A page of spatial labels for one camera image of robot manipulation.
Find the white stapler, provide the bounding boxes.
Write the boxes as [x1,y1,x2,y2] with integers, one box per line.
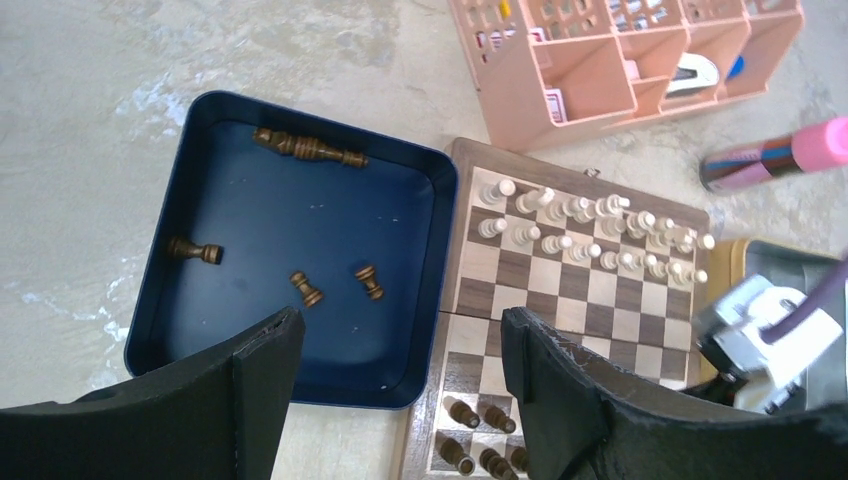
[666,53,720,98]

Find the orange file organizer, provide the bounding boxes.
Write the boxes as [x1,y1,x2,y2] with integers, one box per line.
[450,1,804,153]

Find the dark chess piece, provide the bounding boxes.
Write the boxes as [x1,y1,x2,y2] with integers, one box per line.
[443,396,481,429]
[483,405,517,434]
[479,448,519,480]
[510,447,529,473]
[439,438,476,476]

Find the dark blue tin tray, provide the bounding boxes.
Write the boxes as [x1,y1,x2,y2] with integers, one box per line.
[124,91,459,409]

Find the light chess pieces row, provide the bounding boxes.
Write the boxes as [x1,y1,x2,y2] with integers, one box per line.
[460,170,716,295]

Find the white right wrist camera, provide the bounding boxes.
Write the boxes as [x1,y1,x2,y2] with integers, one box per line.
[693,274,844,414]

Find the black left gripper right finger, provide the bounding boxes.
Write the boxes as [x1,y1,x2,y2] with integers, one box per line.
[501,307,847,479]

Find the blue cap glue stick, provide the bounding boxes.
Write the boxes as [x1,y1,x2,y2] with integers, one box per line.
[726,56,745,80]

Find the dark chess pieces in tray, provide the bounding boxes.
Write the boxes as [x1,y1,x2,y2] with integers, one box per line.
[165,127,386,309]

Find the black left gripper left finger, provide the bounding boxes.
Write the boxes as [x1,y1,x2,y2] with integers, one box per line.
[1,307,305,479]

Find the wooden chess board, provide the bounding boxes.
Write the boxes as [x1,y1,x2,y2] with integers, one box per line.
[398,138,710,479]

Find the pink cap bottle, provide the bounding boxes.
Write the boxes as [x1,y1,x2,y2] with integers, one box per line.
[698,116,848,195]

